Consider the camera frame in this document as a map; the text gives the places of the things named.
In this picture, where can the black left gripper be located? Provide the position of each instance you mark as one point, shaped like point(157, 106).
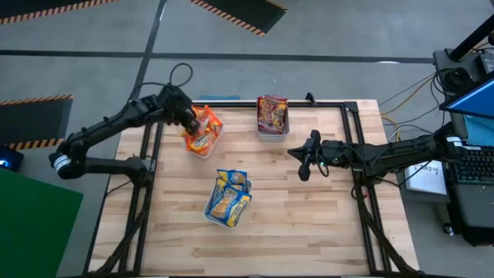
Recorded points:
point(179, 108)

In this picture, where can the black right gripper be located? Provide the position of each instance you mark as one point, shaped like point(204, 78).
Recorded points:
point(335, 153)

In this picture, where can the white plastic storage bin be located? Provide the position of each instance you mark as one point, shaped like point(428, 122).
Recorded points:
point(211, 219)
point(272, 137)

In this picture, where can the translucent plastic storage bin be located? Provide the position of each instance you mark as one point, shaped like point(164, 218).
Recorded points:
point(211, 153)

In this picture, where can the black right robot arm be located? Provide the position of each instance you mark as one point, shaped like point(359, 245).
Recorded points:
point(405, 152)

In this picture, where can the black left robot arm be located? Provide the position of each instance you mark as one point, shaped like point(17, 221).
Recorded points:
point(116, 117)

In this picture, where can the black hazard-striped mat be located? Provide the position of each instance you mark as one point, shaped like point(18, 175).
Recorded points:
point(38, 7)
point(247, 11)
point(31, 116)

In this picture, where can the white paper sheet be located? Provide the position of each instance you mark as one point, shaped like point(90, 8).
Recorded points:
point(428, 181)

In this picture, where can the black laptop keyboard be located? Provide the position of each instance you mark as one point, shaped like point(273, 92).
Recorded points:
point(474, 171)

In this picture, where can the grey equipment box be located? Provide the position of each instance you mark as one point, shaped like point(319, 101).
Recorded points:
point(444, 62)

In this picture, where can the light blue sheet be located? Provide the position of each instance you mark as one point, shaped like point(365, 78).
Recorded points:
point(480, 131)

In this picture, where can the monitor with blue screen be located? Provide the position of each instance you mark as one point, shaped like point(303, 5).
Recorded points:
point(474, 101)

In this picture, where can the black device with blue light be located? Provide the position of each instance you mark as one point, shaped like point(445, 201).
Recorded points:
point(9, 162)

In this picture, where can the green board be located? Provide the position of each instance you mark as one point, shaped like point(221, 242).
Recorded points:
point(34, 231)

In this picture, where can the black stand pole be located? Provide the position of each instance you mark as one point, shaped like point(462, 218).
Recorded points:
point(472, 38)

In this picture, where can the black aluminium table frame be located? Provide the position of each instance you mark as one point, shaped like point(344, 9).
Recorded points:
point(239, 104)

